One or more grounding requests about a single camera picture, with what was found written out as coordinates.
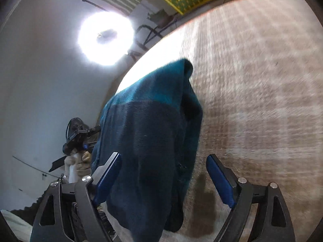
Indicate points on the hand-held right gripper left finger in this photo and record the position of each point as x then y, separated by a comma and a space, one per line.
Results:
108, 179

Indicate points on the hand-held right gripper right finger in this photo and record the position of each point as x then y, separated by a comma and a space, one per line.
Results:
219, 179

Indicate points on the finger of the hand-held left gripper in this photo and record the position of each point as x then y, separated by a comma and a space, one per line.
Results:
93, 130
87, 146

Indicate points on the blue plaid fleece shirt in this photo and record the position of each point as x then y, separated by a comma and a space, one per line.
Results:
146, 143

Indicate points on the black metal clothes rack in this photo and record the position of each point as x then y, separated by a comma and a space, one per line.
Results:
151, 34

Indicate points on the person's left hand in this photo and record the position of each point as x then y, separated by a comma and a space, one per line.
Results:
75, 163

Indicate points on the beige checked blanket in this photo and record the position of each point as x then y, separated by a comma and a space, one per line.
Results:
252, 93

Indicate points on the pale cloth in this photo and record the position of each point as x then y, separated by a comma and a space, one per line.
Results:
15, 226

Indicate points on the dark plant pot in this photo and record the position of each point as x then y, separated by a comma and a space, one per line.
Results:
160, 17

